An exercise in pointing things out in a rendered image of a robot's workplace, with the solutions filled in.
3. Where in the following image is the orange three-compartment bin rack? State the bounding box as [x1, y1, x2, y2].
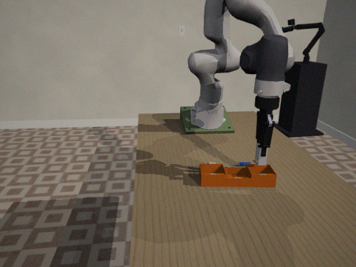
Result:
[199, 164, 277, 187]

